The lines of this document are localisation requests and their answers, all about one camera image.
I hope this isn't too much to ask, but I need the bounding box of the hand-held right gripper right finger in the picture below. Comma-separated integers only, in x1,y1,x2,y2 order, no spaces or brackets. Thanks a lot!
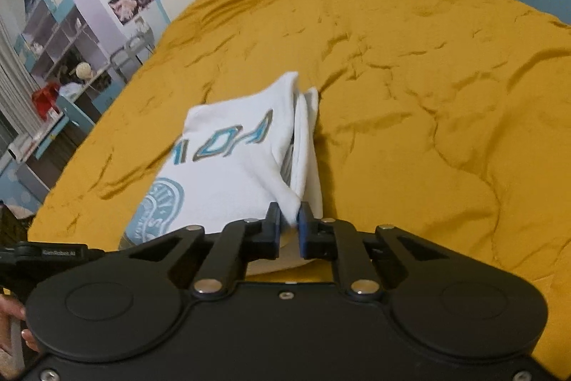
297,202,452,302

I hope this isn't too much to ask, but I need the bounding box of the white and blue shelf unit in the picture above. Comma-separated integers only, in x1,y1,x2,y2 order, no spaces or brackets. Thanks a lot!
13,0,113,98

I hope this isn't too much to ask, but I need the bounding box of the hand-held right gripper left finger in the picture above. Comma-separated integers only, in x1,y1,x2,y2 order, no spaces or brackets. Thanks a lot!
118,203,283,302

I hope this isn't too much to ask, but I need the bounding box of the yellow blanket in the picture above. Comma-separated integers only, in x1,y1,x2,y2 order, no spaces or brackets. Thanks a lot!
27,0,571,374

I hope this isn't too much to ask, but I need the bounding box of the red bag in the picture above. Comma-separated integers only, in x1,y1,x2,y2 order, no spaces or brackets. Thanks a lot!
31,81,62,120

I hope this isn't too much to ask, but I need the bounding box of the white printed t-shirt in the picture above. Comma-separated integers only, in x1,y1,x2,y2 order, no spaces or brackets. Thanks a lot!
118,71,324,275

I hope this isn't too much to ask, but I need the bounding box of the blue desk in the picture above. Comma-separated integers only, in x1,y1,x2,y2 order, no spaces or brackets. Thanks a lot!
0,95,97,205

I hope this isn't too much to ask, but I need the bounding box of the person's left hand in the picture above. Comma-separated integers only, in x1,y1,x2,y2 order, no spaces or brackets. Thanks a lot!
0,295,40,352

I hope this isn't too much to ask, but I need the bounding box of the grey curtain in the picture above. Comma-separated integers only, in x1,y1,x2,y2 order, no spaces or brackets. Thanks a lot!
0,17,42,134

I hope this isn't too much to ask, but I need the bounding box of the grey chair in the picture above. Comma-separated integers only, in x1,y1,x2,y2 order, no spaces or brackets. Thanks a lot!
109,34,156,84

